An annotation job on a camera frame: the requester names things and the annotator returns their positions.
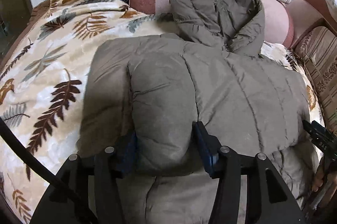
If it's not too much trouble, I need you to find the cream leaf pattern blanket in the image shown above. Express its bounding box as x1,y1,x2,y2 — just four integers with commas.
0,0,326,224

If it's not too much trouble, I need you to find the striped beige side cushion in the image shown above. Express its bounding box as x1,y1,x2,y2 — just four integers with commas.
294,26,336,133

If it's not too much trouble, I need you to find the person's right hand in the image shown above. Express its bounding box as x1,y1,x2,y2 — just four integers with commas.
311,157,331,192

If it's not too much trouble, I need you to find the olive green padded jacket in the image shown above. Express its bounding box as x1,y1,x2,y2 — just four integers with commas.
78,0,318,223

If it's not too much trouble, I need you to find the black cable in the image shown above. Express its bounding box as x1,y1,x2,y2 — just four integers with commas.
0,117,64,189

